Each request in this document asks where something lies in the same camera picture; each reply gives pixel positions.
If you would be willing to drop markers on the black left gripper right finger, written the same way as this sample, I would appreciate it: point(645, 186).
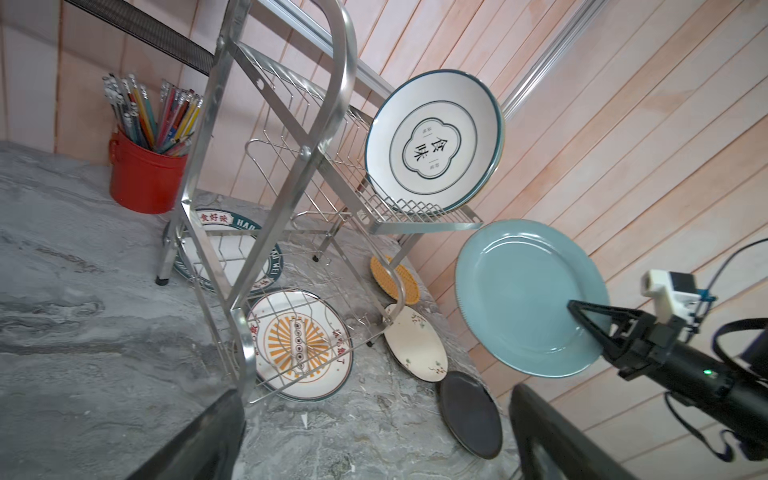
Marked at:
point(551, 447)

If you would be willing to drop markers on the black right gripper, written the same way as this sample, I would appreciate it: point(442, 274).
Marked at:
point(637, 345)

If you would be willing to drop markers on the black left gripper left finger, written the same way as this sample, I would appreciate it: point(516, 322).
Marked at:
point(206, 449)

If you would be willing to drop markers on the large teal plate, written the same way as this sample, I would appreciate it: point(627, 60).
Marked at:
point(513, 282)

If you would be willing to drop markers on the stainless steel dish rack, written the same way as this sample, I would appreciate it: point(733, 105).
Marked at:
point(310, 118)

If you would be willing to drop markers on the white green clover plate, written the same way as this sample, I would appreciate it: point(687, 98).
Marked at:
point(435, 142)

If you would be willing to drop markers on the black round plate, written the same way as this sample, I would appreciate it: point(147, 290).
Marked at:
point(470, 414)

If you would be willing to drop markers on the cream floral plate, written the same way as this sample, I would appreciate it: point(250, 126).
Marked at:
point(416, 346)

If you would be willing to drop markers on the green rim lettered plate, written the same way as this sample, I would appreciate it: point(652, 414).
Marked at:
point(231, 251)

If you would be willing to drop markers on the yellow woven coaster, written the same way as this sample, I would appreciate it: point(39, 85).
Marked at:
point(391, 286)

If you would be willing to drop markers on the red pen holder cup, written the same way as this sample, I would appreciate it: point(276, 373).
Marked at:
point(141, 180)

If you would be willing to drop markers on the bundle of pens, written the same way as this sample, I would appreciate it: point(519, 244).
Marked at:
point(165, 128)

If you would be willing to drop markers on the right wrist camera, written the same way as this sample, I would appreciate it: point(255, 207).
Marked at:
point(675, 295)

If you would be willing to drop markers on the black mesh wall basket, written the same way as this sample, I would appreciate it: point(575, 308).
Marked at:
point(148, 30)

